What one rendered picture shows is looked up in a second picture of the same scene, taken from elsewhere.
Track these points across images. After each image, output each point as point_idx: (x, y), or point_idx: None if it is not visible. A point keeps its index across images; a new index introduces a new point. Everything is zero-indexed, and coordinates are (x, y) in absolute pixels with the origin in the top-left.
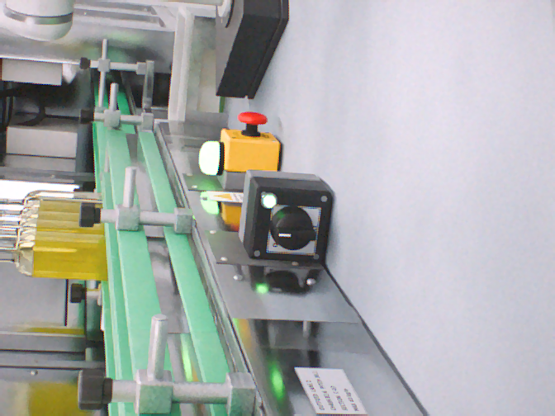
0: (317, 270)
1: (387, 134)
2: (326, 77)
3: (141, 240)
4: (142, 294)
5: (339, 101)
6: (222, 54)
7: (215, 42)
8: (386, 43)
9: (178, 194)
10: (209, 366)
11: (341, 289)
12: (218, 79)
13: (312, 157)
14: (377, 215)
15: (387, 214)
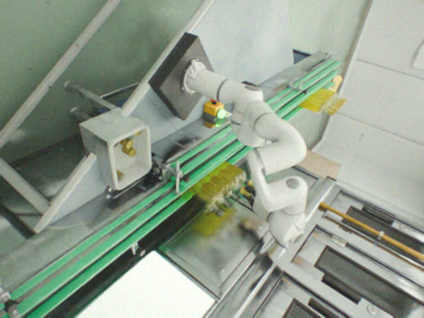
0: None
1: (260, 57)
2: (235, 66)
3: None
4: (277, 104)
5: (242, 66)
6: (191, 103)
7: (177, 109)
8: (258, 45)
9: (228, 124)
10: (284, 92)
11: None
12: (187, 114)
13: None
14: (258, 69)
15: (261, 67)
